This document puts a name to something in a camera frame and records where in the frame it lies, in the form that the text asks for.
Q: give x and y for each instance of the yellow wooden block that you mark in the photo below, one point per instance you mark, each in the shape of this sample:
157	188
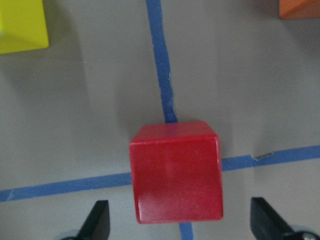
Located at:
22	26

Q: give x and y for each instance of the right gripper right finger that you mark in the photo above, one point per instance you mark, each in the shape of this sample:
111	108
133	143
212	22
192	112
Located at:
266	223

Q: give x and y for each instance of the orange wooden block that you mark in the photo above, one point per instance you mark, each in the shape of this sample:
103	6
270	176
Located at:
299	9

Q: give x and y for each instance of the red wooden block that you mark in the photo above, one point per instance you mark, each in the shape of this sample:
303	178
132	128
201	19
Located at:
176	171

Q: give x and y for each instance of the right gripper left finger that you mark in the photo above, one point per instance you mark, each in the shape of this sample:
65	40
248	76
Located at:
97	225

